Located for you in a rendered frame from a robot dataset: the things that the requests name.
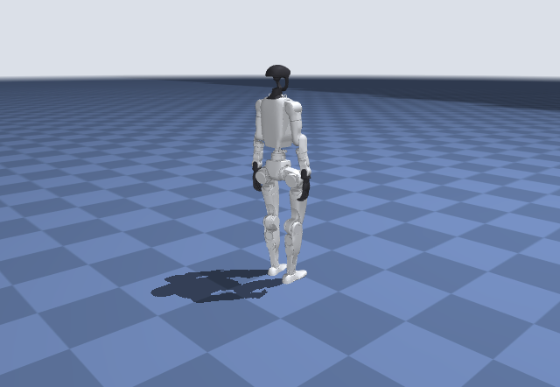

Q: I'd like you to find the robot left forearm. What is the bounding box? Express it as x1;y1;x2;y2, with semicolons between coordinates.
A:
252;134;264;168

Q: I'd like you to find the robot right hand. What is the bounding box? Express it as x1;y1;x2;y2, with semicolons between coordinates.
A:
297;169;311;201

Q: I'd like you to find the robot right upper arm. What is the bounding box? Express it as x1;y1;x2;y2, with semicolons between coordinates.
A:
284;101;304;146

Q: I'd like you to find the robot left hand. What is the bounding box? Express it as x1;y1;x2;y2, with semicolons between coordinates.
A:
252;162;262;192

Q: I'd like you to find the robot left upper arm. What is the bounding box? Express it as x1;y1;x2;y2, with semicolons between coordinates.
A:
255;99;264;141

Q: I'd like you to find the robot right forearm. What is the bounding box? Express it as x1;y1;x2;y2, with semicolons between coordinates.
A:
296;135;312;177

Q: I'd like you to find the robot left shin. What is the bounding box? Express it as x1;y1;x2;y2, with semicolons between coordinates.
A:
263;215;280;268

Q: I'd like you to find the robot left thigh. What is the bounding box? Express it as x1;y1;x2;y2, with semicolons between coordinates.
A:
255;166;280;229

